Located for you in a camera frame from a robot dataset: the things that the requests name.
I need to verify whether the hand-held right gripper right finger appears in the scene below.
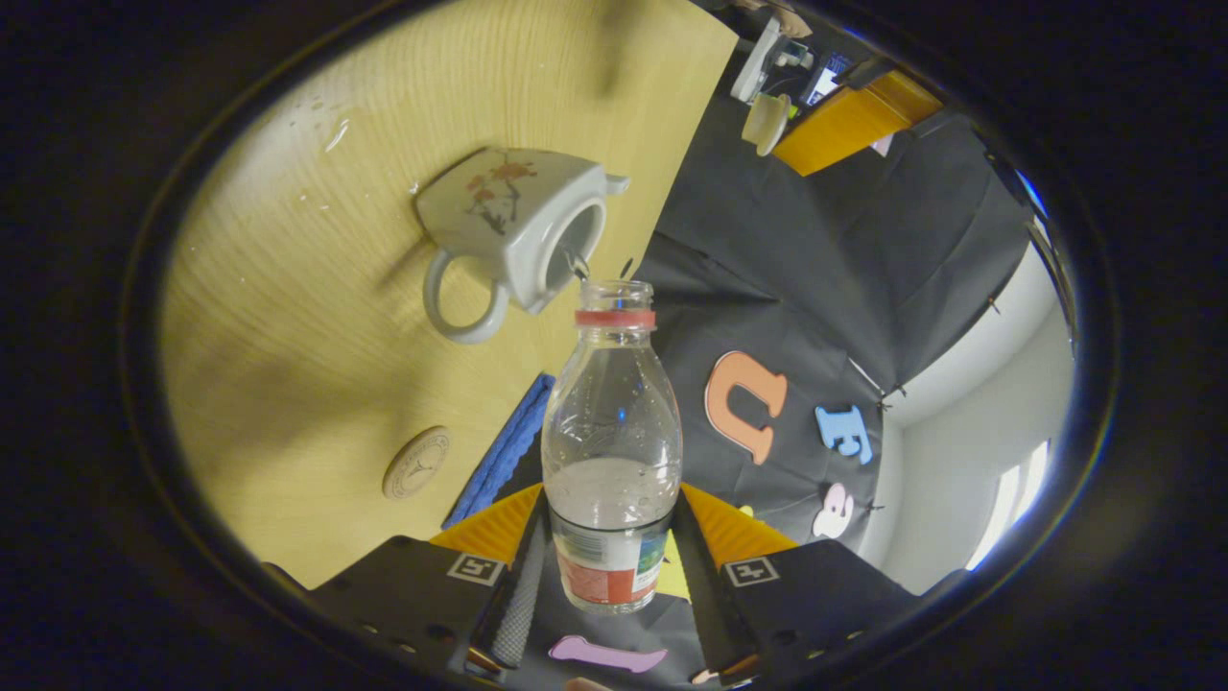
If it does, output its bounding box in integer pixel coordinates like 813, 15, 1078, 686
670, 482, 922, 684

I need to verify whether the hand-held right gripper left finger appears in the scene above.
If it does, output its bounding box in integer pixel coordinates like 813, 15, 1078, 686
307, 483, 553, 680

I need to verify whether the round wooden coaster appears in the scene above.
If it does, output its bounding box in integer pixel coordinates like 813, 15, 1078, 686
383, 426, 453, 502

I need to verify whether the clear plastic water bottle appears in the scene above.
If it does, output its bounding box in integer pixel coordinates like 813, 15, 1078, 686
540, 278, 685, 616

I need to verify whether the computer monitor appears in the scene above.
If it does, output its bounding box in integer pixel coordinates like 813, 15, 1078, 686
804, 53, 853, 107

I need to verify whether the white side table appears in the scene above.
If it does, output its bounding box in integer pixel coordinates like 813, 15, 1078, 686
731, 17, 784, 105

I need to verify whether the blue folded towel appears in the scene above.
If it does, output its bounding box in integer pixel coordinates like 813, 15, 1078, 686
441, 372, 557, 531

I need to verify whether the ceiling light panel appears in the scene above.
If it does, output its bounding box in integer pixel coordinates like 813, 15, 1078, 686
964, 440, 1052, 573

